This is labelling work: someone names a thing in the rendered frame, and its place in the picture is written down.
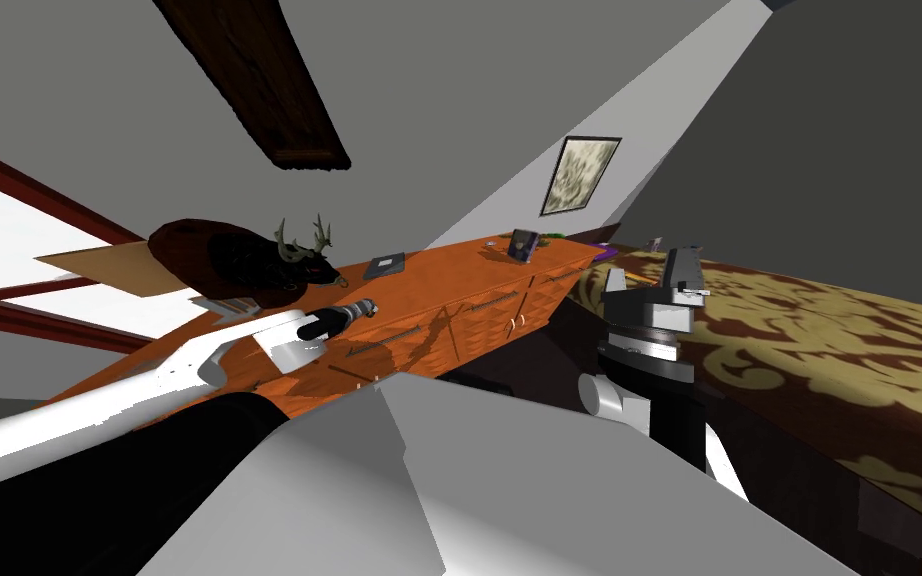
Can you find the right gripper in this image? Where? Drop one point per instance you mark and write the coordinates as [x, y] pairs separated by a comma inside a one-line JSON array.
[[646, 312]]

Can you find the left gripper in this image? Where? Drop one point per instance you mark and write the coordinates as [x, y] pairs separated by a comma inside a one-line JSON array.
[[323, 323]]

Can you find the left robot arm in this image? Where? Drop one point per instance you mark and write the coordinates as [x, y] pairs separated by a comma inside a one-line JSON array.
[[93, 416]]

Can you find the grey flat book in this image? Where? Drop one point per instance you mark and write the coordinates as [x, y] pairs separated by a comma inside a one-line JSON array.
[[384, 266]]

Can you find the orange wooden sideboard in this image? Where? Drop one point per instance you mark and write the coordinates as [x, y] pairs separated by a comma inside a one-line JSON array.
[[445, 288]]

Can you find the dark blue box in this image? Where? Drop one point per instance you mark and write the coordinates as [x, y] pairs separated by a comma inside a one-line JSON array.
[[522, 246]]

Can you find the dark deer head ornament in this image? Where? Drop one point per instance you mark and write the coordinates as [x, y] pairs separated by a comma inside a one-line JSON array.
[[213, 258]]

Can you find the brown cream patterned bed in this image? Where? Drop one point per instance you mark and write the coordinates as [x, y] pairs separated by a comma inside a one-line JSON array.
[[829, 336]]

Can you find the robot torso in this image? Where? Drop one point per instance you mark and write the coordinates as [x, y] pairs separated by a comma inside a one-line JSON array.
[[509, 496]]

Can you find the dark brown wooden plank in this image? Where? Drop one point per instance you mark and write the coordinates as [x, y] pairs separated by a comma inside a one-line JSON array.
[[261, 80]]

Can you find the tan flat board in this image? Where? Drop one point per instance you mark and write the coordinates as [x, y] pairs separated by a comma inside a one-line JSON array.
[[101, 268]]

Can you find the framed beige wall picture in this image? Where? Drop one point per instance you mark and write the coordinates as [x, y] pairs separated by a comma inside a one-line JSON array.
[[581, 174]]

